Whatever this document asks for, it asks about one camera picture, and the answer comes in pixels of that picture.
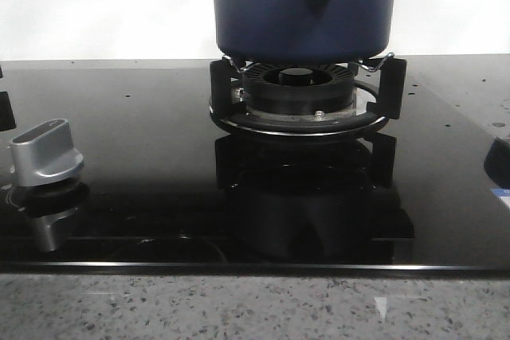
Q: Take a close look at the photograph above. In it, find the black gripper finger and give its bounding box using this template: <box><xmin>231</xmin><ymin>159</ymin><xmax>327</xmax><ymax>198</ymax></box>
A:
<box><xmin>484</xmin><ymin>139</ymin><xmax>510</xmax><ymax>189</ymax></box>

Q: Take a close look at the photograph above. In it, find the dark blue cooking pot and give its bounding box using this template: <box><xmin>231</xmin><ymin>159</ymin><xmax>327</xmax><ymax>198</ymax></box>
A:
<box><xmin>214</xmin><ymin>0</ymin><xmax>394</xmax><ymax>64</ymax></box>

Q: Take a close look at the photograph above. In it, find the black pot support grate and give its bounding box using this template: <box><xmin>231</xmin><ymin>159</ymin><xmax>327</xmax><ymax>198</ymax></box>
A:
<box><xmin>210</xmin><ymin>53</ymin><xmax>406</xmax><ymax>140</ymax></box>

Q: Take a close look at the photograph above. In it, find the blue white cooktop sticker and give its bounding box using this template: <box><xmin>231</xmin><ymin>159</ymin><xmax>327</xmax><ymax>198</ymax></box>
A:
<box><xmin>491</xmin><ymin>189</ymin><xmax>510</xmax><ymax>209</ymax></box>

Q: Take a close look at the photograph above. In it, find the black round gas burner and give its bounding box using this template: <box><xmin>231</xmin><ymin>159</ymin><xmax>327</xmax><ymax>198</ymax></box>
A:
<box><xmin>241</xmin><ymin>64</ymin><xmax>355</xmax><ymax>120</ymax></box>

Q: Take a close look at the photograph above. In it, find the black glass gas cooktop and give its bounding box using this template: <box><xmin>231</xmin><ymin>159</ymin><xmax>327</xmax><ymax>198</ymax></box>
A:
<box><xmin>1</xmin><ymin>55</ymin><xmax>509</xmax><ymax>277</ymax></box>

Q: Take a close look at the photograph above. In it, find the silver stove control knob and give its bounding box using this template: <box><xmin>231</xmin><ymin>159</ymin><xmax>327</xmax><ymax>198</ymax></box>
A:
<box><xmin>9</xmin><ymin>119</ymin><xmax>84</xmax><ymax>187</ymax></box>

